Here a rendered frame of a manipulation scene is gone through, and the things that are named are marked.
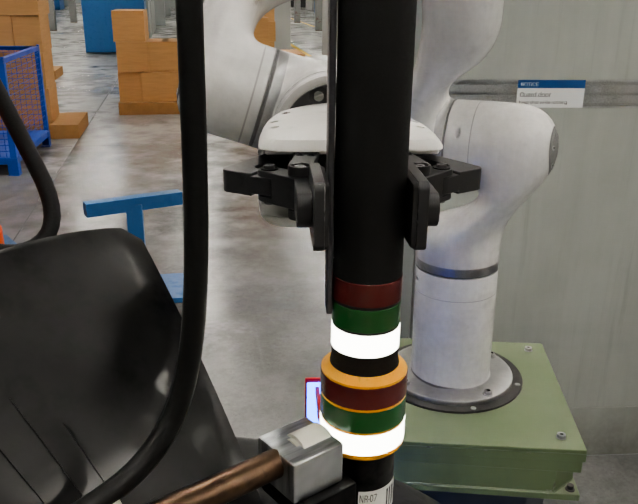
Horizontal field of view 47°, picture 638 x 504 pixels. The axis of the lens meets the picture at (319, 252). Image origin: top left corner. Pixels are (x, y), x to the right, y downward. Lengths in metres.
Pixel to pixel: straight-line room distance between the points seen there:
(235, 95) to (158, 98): 9.07
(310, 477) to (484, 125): 0.70
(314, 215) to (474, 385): 0.83
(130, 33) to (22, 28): 1.69
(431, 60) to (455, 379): 0.46
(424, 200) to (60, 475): 0.21
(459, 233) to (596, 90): 1.37
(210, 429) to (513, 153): 0.66
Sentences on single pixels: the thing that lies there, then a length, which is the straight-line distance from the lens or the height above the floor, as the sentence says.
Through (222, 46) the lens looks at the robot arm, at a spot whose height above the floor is 1.54.
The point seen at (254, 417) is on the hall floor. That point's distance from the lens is 2.90.
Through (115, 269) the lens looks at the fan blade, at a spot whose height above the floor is 1.43.
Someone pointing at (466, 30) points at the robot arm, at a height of 1.53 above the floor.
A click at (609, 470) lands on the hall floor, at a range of 2.83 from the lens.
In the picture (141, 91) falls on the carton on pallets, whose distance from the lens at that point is 9.64.
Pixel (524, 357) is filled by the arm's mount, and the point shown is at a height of 1.01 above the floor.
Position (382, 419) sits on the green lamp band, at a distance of 0.36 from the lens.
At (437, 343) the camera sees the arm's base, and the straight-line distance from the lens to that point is 1.09.
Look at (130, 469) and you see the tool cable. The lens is 0.31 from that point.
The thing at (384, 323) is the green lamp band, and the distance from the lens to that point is 0.34.
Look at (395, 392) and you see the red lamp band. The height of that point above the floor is 1.39.
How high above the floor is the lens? 1.58
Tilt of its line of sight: 20 degrees down
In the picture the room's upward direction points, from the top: 1 degrees clockwise
